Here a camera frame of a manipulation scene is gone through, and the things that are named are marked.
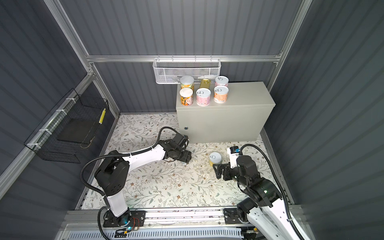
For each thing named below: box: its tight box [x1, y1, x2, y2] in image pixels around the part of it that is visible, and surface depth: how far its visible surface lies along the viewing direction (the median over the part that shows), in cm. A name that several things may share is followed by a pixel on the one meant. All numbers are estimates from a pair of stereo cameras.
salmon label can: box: [213, 85, 229, 104], surface depth 77 cm
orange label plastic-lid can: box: [179, 87, 194, 107], surface depth 75 cm
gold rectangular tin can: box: [199, 78, 211, 89], surface depth 84 cm
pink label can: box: [215, 75, 229, 87], surface depth 83 cm
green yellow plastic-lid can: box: [180, 75, 195, 93], surface depth 79 cm
